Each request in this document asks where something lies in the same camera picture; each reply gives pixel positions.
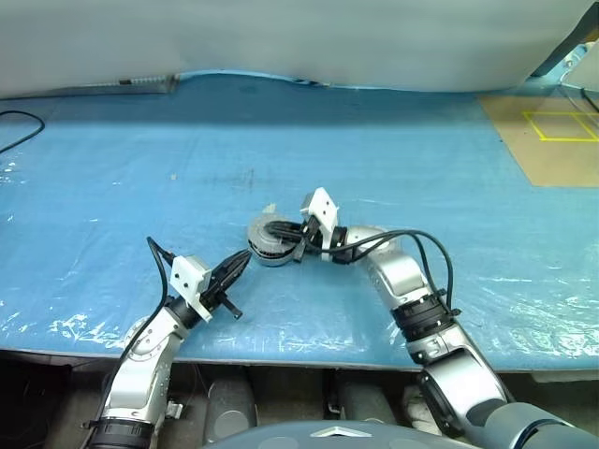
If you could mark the grey rounded cylinder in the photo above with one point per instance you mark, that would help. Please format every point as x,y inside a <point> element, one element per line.
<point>229,402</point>
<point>360,402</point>

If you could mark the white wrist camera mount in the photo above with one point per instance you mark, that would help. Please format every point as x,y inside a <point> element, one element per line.
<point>323,208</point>
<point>185,276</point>

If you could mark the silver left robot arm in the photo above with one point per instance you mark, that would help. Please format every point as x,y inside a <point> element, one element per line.
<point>140,365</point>

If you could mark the white wrapped bundle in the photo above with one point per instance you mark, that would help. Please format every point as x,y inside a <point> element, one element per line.
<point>416,407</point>

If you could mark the small white plastic piece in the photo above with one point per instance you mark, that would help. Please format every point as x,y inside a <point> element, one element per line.
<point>270,208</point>

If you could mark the small white connector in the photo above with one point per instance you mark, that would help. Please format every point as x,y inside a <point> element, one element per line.
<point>174,409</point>

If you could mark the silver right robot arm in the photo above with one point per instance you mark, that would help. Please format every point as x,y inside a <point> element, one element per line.
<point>398,276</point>

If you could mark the blue-grey robot torso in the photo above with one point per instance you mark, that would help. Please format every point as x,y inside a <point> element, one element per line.
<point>281,437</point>

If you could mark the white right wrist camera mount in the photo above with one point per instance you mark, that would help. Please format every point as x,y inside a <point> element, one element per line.
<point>323,208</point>

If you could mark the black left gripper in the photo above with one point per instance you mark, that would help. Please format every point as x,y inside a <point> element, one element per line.
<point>214,291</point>

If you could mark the silver spoked wheel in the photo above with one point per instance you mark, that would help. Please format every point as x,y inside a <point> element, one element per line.
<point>257,229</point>

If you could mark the long grey power strip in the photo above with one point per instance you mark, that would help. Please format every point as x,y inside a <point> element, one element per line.
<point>150,80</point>

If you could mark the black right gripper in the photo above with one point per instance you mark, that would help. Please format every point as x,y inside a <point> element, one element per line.
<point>311,234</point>

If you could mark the brown cardboard sheet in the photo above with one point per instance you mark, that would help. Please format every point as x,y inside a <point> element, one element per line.
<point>515,140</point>

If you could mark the grey tape roll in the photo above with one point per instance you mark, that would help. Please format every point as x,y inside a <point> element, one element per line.
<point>267,255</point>

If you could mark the blue plastic table cover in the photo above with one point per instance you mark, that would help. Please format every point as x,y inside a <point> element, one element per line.
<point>327,154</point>

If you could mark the white backdrop sheet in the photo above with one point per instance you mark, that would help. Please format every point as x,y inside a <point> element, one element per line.
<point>281,37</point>

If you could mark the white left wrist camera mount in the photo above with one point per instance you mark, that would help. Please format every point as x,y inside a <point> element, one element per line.
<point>185,276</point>

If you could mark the dark slanted frame bar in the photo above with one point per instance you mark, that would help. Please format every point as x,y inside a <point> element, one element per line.
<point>557,53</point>

